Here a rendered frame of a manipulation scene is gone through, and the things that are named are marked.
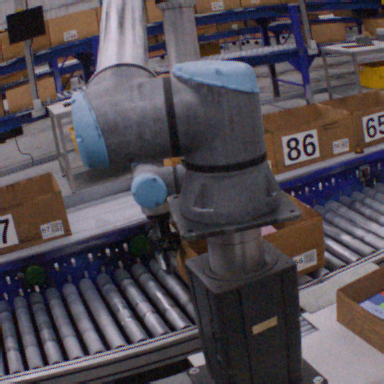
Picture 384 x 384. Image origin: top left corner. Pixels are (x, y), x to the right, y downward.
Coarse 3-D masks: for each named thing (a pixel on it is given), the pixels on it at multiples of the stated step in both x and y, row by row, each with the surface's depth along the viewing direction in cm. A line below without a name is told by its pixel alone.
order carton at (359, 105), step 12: (348, 96) 260; (360, 96) 263; (372, 96) 265; (348, 108) 262; (360, 108) 264; (372, 108) 232; (360, 120) 231; (360, 132) 233; (360, 144) 234; (372, 144) 237
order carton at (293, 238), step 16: (304, 208) 183; (288, 224) 199; (304, 224) 171; (320, 224) 173; (272, 240) 168; (288, 240) 170; (304, 240) 172; (320, 240) 174; (192, 256) 169; (288, 256) 172; (320, 256) 176; (304, 272) 175
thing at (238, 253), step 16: (176, 208) 116; (288, 208) 109; (176, 224) 110; (192, 224) 108; (208, 224) 107; (224, 224) 106; (240, 224) 105; (256, 224) 105; (272, 224) 105; (192, 240) 104; (208, 240) 115; (224, 240) 112; (240, 240) 112; (256, 240) 113; (224, 256) 113; (240, 256) 113; (256, 256) 114; (224, 272) 114; (240, 272) 114
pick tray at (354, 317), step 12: (372, 276) 148; (348, 288) 145; (360, 288) 147; (372, 288) 149; (336, 300) 144; (348, 300) 138; (360, 300) 148; (336, 312) 145; (348, 312) 139; (360, 312) 133; (348, 324) 140; (360, 324) 134; (372, 324) 128; (360, 336) 135; (372, 336) 130
